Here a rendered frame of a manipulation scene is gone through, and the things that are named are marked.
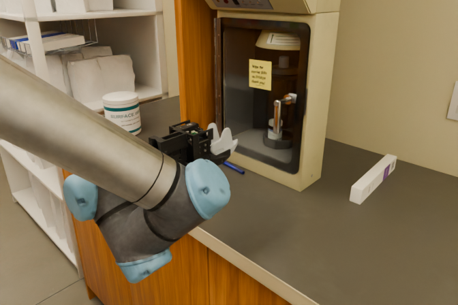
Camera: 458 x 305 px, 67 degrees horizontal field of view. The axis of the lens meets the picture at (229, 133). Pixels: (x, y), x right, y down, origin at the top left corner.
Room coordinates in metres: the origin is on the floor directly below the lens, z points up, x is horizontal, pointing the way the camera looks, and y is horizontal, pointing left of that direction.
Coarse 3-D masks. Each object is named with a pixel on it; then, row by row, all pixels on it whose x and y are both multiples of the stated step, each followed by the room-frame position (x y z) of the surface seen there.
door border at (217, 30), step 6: (216, 18) 1.04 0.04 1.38; (216, 24) 1.04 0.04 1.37; (216, 30) 1.04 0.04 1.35; (216, 36) 1.04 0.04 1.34; (216, 42) 1.04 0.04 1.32; (216, 48) 1.04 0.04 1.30; (216, 54) 1.04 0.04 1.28; (216, 66) 1.04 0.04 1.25; (216, 72) 1.04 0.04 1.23; (216, 84) 1.04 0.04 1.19; (216, 102) 1.04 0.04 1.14; (216, 114) 1.04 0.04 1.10; (216, 120) 1.04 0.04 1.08
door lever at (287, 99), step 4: (284, 96) 0.86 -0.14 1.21; (288, 96) 0.86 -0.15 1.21; (276, 100) 0.83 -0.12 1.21; (280, 100) 0.83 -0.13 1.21; (284, 100) 0.84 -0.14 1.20; (288, 100) 0.85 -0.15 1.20; (276, 104) 0.82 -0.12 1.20; (280, 104) 0.82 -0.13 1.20; (288, 104) 0.86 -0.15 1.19; (276, 108) 0.82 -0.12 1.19; (280, 108) 0.82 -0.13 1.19; (276, 112) 0.82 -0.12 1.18; (280, 112) 0.83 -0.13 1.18; (276, 116) 0.82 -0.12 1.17; (280, 116) 0.83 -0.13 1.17; (276, 120) 0.82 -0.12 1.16; (280, 120) 0.83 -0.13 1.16; (276, 124) 0.82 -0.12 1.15; (280, 124) 0.83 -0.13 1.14; (276, 128) 0.82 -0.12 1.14; (280, 128) 0.83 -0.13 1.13; (276, 132) 0.82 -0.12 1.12
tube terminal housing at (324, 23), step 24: (336, 0) 0.90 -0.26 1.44; (312, 24) 0.84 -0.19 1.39; (336, 24) 0.91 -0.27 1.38; (312, 48) 0.84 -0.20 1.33; (312, 72) 0.84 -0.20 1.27; (312, 96) 0.85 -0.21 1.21; (312, 120) 0.85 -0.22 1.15; (312, 144) 0.86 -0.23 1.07; (264, 168) 0.92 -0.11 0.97; (312, 168) 0.87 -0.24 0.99
